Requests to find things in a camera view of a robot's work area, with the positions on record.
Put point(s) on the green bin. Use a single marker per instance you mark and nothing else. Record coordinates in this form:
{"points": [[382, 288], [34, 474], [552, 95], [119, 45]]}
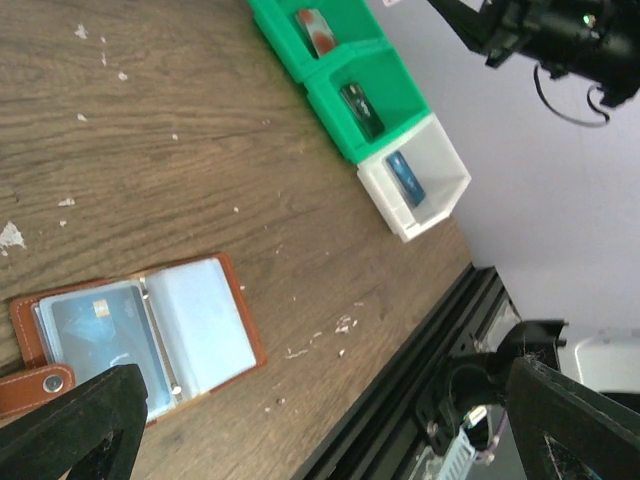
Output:
{"points": [[383, 76], [351, 22]]}

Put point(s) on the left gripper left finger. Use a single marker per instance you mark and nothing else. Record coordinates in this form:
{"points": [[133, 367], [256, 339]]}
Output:
{"points": [[93, 431]]}

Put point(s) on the white slotted cable duct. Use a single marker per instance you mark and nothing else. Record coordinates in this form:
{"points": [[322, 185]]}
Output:
{"points": [[458, 459]]}

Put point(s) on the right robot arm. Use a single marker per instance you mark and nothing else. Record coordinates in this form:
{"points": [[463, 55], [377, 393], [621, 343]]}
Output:
{"points": [[614, 66]]}

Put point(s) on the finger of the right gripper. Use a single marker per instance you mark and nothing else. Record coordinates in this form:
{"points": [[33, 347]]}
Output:
{"points": [[477, 29]]}

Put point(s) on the white bin near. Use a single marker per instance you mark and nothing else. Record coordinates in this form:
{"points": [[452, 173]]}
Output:
{"points": [[437, 166]]}

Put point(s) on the black card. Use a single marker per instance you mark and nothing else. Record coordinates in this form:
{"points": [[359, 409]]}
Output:
{"points": [[362, 109]]}

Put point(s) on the green bin middle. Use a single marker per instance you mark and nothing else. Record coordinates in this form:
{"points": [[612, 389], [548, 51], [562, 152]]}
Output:
{"points": [[383, 76]]}

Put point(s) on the blue card in holder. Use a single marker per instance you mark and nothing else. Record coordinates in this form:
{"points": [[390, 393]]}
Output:
{"points": [[98, 328]]}

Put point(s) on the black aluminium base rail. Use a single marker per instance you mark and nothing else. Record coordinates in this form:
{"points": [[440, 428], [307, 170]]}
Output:
{"points": [[372, 438]]}

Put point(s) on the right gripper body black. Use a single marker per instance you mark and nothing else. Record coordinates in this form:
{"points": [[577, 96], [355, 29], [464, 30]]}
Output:
{"points": [[553, 32]]}

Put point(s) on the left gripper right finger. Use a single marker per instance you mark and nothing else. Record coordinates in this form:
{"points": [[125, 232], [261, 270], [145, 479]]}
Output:
{"points": [[564, 430]]}

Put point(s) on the red white card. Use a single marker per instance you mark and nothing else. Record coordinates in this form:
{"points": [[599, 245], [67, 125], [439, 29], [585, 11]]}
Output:
{"points": [[318, 31]]}

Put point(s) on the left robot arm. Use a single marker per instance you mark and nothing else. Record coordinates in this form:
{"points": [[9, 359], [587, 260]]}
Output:
{"points": [[500, 370]]}

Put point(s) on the green bin far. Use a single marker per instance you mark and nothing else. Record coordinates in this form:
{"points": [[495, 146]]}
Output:
{"points": [[351, 22]]}

